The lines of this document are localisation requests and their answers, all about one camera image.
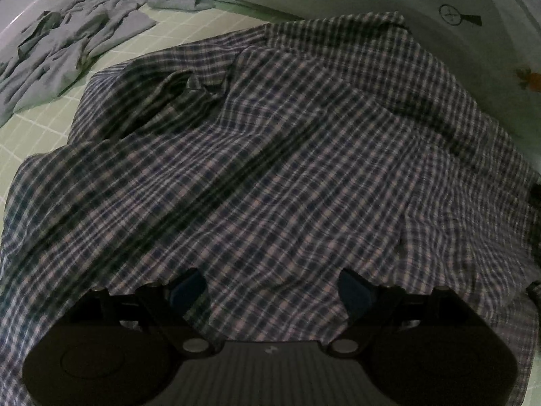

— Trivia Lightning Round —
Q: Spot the grey crumpled garment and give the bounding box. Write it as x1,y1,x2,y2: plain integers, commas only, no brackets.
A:
0,0,155,126

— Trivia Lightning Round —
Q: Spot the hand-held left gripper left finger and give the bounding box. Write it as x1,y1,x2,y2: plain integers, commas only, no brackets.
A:
68,270,221,354

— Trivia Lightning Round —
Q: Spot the light printed blanket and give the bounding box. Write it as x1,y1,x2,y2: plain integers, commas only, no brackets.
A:
69,0,541,136

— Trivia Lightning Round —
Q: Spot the blue plaid shirt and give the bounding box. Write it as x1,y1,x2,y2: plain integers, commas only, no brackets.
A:
0,10,541,406

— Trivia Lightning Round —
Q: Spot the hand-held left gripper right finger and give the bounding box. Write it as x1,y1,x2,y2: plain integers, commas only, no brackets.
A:
325,268,466,354

